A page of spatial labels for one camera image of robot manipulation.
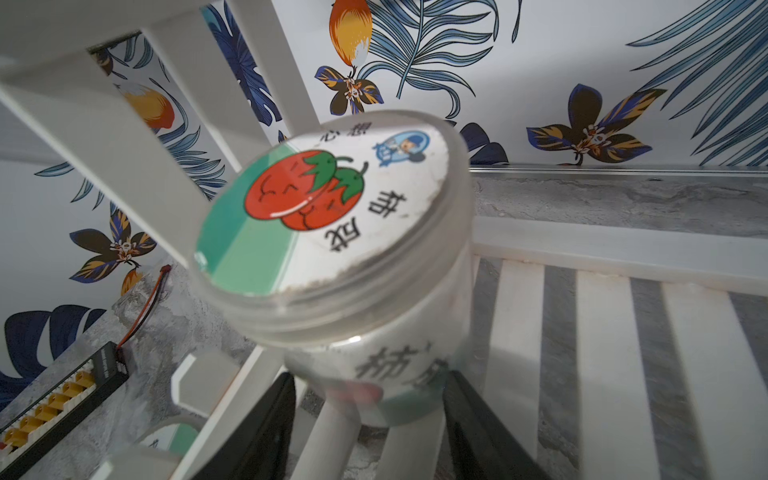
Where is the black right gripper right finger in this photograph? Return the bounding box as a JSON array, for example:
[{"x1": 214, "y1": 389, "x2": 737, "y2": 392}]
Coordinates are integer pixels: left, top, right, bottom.
[{"x1": 443, "y1": 371, "x2": 548, "y2": 480}]

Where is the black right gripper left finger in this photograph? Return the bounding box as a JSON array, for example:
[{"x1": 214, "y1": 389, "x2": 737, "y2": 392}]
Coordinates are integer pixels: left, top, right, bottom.
[{"x1": 193, "y1": 372, "x2": 296, "y2": 480}]

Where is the strawberry lid seed jar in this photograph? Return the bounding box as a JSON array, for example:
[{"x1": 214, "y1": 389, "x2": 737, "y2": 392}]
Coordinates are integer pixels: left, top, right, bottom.
[{"x1": 189, "y1": 110, "x2": 474, "y2": 427}]

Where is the white slatted wooden shelf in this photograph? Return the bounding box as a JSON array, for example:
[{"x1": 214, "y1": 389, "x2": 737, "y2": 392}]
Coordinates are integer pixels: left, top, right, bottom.
[{"x1": 1, "y1": 1, "x2": 767, "y2": 479}]

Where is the black charging board with wires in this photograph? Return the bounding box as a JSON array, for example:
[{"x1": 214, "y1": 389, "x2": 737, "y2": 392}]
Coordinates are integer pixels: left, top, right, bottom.
[{"x1": 1, "y1": 264, "x2": 172, "y2": 479}]

